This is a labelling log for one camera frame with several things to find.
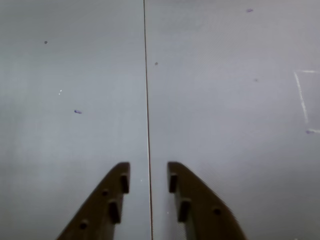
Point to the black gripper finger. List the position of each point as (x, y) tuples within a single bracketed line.
[(202, 207), (97, 207)]

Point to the dark gray table mat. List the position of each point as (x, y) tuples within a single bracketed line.
[(75, 75), (225, 100)]

